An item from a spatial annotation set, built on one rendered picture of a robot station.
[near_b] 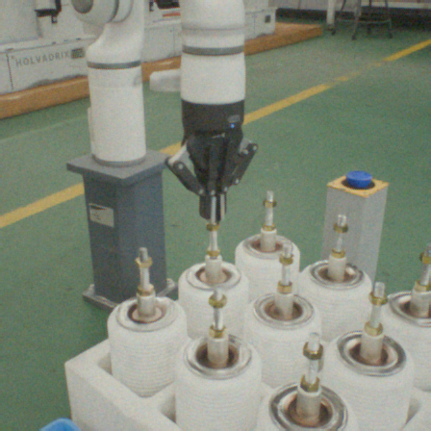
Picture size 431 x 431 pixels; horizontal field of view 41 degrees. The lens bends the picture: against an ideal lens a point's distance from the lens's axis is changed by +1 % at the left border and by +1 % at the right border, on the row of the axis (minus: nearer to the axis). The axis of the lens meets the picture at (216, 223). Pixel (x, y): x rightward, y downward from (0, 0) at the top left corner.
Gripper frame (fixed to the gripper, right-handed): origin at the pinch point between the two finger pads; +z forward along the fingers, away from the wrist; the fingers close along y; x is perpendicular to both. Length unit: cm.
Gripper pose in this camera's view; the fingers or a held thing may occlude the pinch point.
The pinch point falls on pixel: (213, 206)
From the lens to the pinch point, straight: 72.5
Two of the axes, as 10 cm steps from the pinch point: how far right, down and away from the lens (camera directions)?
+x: -6.0, -3.5, 7.2
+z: 0.0, 9.0, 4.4
